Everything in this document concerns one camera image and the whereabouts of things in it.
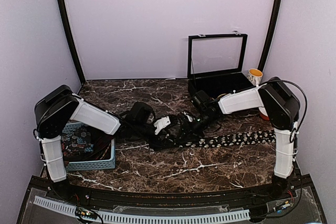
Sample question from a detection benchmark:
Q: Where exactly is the orange white bowl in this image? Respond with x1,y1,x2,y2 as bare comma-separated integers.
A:
258,107,269,121

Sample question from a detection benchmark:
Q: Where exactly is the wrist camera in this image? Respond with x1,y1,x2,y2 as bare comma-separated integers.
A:
191,90,213,111
129,102,153,123

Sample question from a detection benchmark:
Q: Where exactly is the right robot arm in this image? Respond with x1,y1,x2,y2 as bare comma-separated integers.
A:
177,77,303,200

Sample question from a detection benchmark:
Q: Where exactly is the white slotted cable duct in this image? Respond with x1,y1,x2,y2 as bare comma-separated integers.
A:
33,196,250,223

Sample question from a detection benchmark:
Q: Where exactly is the right black frame post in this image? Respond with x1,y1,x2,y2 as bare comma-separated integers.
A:
257,0,281,71

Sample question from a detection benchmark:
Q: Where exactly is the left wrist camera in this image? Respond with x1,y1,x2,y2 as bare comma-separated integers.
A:
129,102,153,123

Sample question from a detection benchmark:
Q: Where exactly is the black glass-lid tie box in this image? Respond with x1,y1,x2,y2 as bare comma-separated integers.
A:
187,33,254,99

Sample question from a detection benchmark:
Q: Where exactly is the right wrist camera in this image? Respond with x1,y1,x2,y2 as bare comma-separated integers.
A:
191,90,213,111

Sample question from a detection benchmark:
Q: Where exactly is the black front rail base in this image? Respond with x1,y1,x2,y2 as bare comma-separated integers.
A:
21,174,320,209

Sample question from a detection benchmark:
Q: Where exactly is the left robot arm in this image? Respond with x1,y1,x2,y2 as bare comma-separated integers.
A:
33,84,175,201

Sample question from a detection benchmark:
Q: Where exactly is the light blue plastic basket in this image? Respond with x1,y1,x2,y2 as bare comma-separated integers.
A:
61,122,116,172

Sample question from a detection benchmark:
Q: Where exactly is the black frame post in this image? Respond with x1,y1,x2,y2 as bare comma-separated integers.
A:
57,0,86,85
257,0,281,71

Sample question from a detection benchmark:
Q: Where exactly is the left black frame post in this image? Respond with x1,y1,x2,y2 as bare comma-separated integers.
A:
57,0,86,85

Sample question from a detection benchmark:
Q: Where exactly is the black white patterned tie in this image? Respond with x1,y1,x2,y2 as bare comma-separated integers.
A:
177,130,276,148

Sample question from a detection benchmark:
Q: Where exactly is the white yellow mug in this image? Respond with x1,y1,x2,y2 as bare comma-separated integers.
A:
247,68,263,87

